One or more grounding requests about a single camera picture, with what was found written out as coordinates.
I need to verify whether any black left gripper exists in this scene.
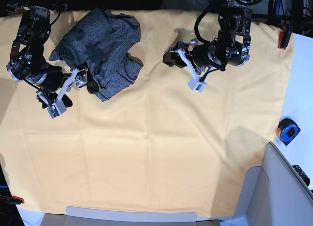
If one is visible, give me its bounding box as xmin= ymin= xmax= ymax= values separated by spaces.
xmin=162 ymin=46 xmax=196 ymax=68

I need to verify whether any red clamp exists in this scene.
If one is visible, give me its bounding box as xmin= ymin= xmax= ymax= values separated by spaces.
xmin=278 ymin=24 xmax=293 ymax=49
xmin=5 ymin=196 xmax=24 ymax=205

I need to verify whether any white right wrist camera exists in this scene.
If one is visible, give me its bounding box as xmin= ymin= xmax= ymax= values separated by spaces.
xmin=36 ymin=68 xmax=78 ymax=119

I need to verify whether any blue handled tool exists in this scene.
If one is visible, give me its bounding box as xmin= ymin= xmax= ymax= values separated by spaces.
xmin=273 ymin=0 xmax=281 ymax=19

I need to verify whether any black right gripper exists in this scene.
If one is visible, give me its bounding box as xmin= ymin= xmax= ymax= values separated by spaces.
xmin=66 ymin=62 xmax=99 ymax=94

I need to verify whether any red clamp right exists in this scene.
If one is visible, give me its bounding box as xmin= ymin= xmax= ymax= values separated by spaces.
xmin=278 ymin=24 xmax=293 ymax=49

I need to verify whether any yellow table cloth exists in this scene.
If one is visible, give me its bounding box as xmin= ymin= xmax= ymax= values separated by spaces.
xmin=0 ymin=10 xmax=294 ymax=218

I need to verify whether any black perforated object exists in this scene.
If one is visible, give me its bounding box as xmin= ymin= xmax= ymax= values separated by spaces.
xmin=292 ymin=165 xmax=311 ymax=186

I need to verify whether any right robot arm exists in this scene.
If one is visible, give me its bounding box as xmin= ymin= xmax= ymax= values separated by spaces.
xmin=6 ymin=6 xmax=99 ymax=98

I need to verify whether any blue tape measure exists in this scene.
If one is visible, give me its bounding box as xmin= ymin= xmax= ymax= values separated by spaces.
xmin=276 ymin=116 xmax=301 ymax=146

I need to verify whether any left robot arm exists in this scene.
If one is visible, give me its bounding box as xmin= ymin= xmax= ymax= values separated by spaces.
xmin=162 ymin=0 xmax=252 ymax=74

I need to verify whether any red clamp left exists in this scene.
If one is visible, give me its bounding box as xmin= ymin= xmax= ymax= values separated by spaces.
xmin=5 ymin=196 xmax=24 ymax=205

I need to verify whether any grey long-sleeve shirt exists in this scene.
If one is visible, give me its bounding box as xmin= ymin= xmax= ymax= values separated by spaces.
xmin=49 ymin=8 xmax=143 ymax=101

